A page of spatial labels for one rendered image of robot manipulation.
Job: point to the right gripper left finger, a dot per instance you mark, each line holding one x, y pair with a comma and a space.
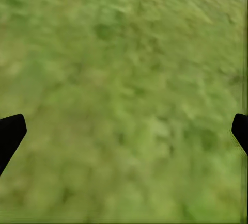
12, 131

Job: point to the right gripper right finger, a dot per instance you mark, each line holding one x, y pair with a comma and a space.
240, 130

